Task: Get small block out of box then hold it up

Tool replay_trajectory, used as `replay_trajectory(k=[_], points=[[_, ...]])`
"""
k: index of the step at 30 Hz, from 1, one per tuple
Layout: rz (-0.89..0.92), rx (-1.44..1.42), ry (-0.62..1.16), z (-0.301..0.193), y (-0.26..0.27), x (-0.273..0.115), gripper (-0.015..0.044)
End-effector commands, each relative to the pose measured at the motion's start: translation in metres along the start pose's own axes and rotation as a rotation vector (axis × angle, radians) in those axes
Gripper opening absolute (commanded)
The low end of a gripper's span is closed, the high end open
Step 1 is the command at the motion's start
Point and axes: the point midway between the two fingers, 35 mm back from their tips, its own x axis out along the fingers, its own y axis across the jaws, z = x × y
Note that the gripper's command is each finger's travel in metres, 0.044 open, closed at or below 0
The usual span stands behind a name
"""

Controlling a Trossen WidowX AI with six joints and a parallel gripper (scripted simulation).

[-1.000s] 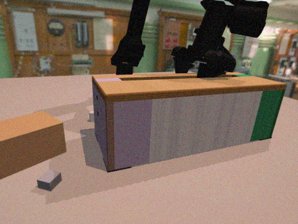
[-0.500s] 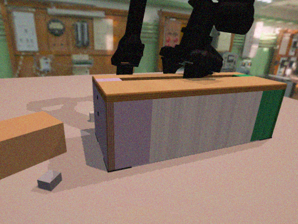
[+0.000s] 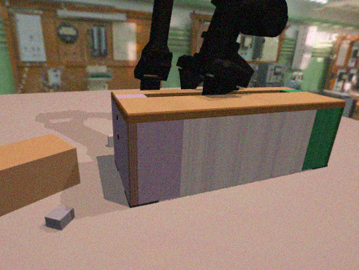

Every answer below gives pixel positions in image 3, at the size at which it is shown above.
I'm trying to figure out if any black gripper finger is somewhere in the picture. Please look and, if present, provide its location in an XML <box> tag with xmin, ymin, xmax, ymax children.
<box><xmin>178</xmin><ymin>68</ymin><xmax>204</xmax><ymax>89</ymax></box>
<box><xmin>202</xmin><ymin>75</ymin><xmax>239</xmax><ymax>95</ymax></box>

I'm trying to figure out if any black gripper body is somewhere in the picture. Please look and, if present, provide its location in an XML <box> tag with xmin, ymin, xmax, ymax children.
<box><xmin>176</xmin><ymin>25</ymin><xmax>251</xmax><ymax>88</ymax></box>

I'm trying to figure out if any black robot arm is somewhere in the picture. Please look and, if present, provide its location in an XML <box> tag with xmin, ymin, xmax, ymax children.
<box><xmin>134</xmin><ymin>0</ymin><xmax>288</xmax><ymax>90</ymax></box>

